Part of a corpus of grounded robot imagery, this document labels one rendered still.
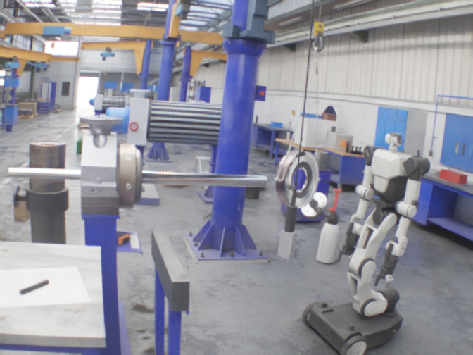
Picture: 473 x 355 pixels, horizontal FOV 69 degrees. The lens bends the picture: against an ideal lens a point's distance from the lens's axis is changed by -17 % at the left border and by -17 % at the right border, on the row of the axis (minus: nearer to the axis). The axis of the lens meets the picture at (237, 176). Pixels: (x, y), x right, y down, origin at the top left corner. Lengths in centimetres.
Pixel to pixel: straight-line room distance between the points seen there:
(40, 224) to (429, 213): 512
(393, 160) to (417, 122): 462
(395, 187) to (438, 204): 376
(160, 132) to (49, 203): 268
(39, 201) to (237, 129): 202
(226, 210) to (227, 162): 48
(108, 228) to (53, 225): 175
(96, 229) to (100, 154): 39
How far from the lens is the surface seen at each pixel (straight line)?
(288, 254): 182
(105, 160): 212
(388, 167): 254
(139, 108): 573
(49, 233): 379
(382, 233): 264
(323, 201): 288
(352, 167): 824
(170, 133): 588
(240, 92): 395
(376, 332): 285
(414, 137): 711
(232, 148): 398
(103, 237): 208
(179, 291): 162
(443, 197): 633
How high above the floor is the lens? 157
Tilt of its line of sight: 11 degrees down
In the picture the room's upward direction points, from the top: 6 degrees clockwise
